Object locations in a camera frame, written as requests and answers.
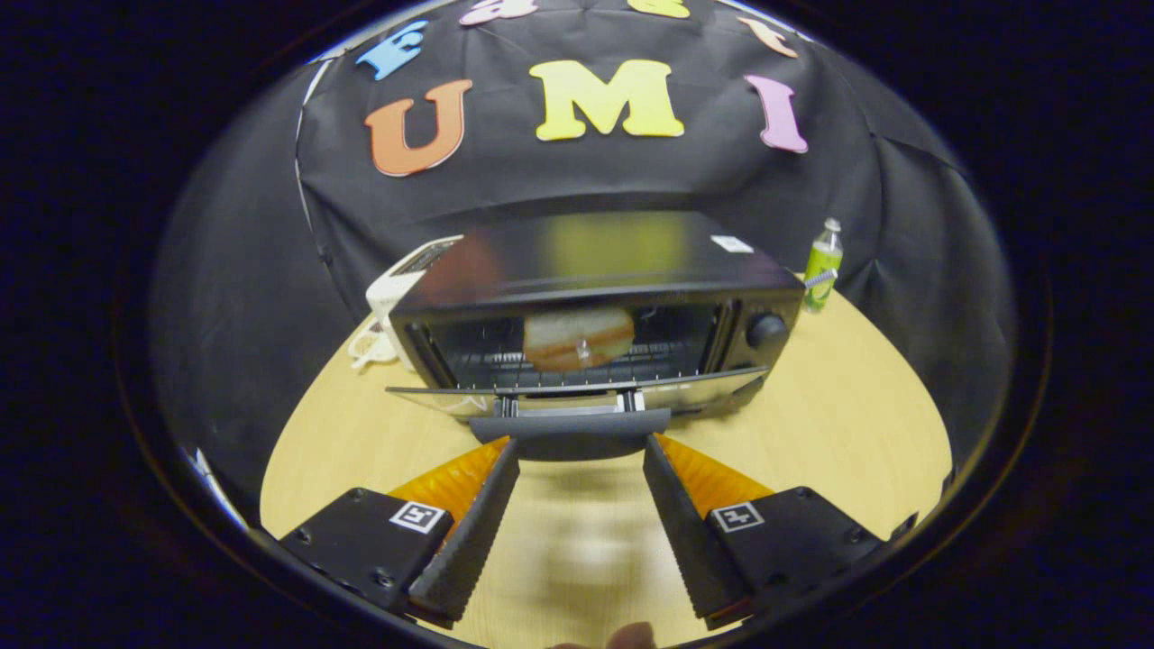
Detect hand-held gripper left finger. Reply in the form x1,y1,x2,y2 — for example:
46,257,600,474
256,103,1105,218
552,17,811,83
279,437,521,629

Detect toy sandwich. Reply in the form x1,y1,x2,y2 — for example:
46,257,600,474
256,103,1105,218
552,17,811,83
523,306,637,373

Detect black toaster oven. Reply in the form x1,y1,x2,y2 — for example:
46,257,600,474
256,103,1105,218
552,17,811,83
386,212,806,462

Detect white pop-up toaster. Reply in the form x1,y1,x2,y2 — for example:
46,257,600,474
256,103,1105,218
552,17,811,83
365,234,465,372

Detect green plastic bottle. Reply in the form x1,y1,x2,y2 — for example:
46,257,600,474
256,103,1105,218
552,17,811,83
802,217,845,314

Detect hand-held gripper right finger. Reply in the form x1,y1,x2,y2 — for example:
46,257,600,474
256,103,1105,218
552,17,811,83
642,433,919,630

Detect small white dish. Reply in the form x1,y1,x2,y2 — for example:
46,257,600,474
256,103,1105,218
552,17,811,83
347,315,398,372

